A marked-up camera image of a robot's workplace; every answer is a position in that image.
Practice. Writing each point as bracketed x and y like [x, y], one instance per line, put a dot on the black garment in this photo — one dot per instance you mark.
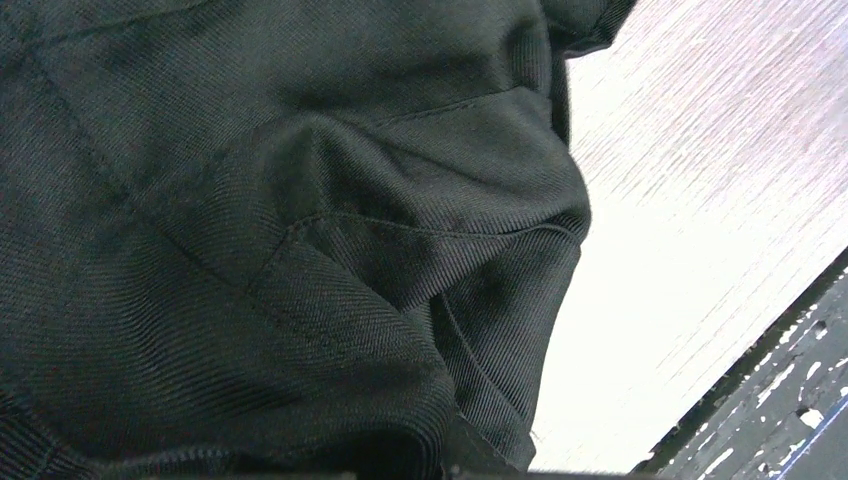
[284, 238]

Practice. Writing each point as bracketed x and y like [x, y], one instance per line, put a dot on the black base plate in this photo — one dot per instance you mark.
[780, 412]

